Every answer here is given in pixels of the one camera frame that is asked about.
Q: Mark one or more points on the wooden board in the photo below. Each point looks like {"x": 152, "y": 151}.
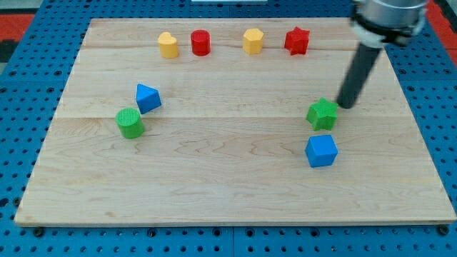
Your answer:
{"x": 226, "y": 147}

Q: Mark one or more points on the red star block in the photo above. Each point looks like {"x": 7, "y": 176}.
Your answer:
{"x": 296, "y": 41}

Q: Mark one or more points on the yellow hexagon block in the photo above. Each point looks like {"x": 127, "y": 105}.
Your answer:
{"x": 253, "y": 41}

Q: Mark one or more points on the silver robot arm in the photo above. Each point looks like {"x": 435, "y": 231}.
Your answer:
{"x": 377, "y": 23}

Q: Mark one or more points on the blue cube block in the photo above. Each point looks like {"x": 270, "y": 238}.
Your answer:
{"x": 321, "y": 150}

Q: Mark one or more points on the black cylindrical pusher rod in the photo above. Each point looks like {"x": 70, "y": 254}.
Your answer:
{"x": 358, "y": 72}

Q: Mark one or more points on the green star block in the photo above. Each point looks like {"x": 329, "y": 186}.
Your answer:
{"x": 322, "y": 115}

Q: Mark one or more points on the blue triangle block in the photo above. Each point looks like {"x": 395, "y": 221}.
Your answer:
{"x": 147, "y": 98}

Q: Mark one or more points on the green cylinder block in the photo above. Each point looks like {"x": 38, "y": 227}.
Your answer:
{"x": 129, "y": 123}

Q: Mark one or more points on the yellow heart block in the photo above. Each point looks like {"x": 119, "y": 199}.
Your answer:
{"x": 168, "y": 45}

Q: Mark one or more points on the red cylinder block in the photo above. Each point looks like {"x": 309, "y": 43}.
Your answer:
{"x": 200, "y": 42}

